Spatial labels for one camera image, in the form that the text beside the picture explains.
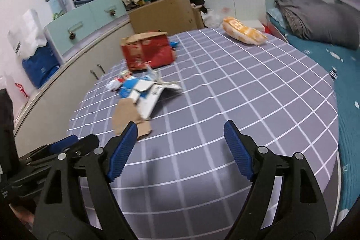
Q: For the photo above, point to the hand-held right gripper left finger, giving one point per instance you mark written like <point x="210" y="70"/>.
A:
<point x="123" y="150"/>

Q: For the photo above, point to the brown cardboard piece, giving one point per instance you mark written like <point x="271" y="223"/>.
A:
<point x="126" y="116"/>

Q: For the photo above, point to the white bag with red print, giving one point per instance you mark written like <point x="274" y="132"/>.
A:
<point x="17" y="93"/>

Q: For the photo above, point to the white carton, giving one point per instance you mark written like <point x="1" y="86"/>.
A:
<point x="149" y="105"/>

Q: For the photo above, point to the blue bag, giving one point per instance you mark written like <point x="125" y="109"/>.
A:
<point x="39" y="65"/>

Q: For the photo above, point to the crumpled white plastic bag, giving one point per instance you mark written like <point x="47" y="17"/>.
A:
<point x="212" y="19"/>

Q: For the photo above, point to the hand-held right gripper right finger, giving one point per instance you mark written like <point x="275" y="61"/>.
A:
<point x="237" y="152"/>

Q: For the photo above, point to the teal drawer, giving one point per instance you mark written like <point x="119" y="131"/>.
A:
<point x="67" y="26"/>
<point x="105" y="5"/>

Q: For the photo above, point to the grey checked blanket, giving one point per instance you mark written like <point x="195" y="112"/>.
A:
<point x="225" y="88"/>

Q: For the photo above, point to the orange snack bag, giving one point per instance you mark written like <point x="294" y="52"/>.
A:
<point x="242" y="30"/>

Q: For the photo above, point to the red cardboard box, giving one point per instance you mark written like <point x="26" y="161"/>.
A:
<point x="152" y="54"/>

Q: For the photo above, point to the white cabinet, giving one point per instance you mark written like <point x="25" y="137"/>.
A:
<point x="56" y="88"/>

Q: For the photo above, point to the small blue plastic wrapper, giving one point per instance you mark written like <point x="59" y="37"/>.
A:
<point x="173" y="45"/>

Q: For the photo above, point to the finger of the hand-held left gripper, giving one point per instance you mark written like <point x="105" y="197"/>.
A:
<point x="66" y="141"/>
<point x="87" y="143"/>

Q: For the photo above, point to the blue white wrapper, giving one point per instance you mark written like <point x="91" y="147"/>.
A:
<point x="128" y="89"/>

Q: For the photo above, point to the large brown cardboard box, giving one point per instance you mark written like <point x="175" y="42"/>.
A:
<point x="166" y="15"/>

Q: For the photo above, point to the white plastic shopping bag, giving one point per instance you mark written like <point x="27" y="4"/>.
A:
<point x="25" y="34"/>

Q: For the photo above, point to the teal bed sheet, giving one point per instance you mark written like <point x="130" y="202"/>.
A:
<point x="348" y="93"/>

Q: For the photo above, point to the red white candy wrapper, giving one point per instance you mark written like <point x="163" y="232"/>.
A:
<point x="114" y="84"/>

